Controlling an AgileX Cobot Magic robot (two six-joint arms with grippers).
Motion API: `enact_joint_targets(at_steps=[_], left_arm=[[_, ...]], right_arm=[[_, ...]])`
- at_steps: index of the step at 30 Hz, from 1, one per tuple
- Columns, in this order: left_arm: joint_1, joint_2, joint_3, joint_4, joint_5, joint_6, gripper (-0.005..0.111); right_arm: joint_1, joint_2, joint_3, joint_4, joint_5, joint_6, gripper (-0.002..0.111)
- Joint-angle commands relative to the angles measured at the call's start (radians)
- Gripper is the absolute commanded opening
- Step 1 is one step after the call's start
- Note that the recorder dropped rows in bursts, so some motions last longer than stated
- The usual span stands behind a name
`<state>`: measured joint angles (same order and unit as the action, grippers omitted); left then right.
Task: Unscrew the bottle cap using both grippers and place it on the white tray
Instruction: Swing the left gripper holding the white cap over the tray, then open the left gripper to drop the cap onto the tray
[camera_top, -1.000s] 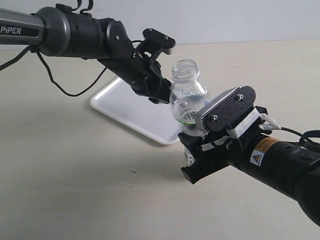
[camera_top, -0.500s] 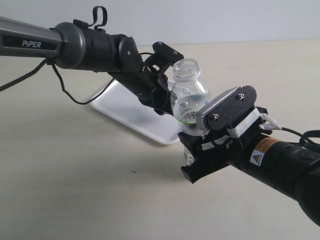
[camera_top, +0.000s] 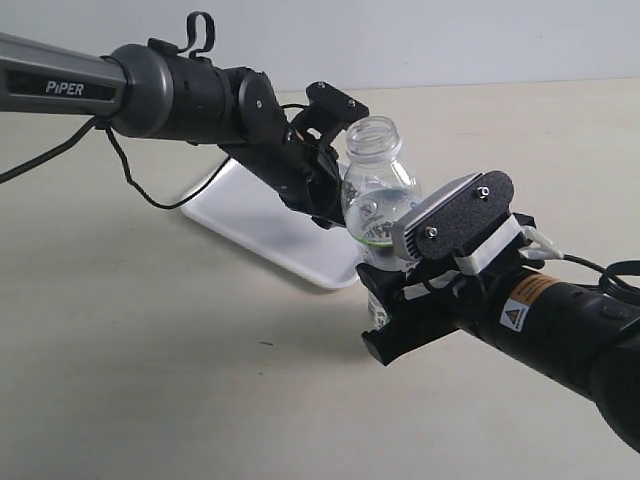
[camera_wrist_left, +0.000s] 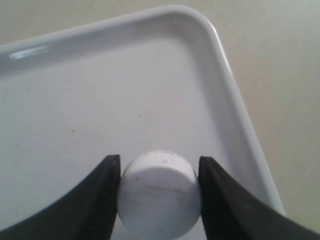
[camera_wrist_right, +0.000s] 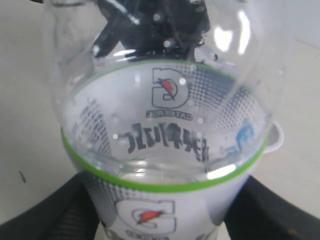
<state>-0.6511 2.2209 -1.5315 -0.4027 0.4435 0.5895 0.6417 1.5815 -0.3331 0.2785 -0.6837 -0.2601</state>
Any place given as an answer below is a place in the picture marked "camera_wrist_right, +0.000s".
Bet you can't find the clear plastic drink bottle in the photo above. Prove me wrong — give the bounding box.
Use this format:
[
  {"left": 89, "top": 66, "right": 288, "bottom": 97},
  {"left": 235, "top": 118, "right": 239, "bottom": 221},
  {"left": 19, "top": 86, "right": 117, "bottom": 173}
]
[{"left": 43, "top": 0, "right": 293, "bottom": 240}]

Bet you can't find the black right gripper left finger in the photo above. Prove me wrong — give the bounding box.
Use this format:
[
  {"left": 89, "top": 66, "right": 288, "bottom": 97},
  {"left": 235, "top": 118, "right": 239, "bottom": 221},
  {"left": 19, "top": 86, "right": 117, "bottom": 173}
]
[{"left": 0, "top": 173, "right": 100, "bottom": 240}]

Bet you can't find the white plastic tray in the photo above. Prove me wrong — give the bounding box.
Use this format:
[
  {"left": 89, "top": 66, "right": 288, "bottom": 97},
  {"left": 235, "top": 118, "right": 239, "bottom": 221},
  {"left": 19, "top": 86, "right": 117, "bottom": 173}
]
[{"left": 263, "top": 121, "right": 285, "bottom": 154}]

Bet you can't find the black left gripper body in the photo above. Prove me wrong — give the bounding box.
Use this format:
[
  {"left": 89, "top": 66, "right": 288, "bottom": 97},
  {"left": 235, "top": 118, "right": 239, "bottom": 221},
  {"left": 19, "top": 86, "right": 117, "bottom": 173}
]
[{"left": 92, "top": 0, "right": 211, "bottom": 61}]

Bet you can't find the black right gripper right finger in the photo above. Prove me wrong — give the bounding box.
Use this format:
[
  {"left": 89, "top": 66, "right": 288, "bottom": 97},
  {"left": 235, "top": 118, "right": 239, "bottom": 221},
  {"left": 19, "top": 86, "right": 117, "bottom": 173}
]
[{"left": 224, "top": 176, "right": 320, "bottom": 240}]

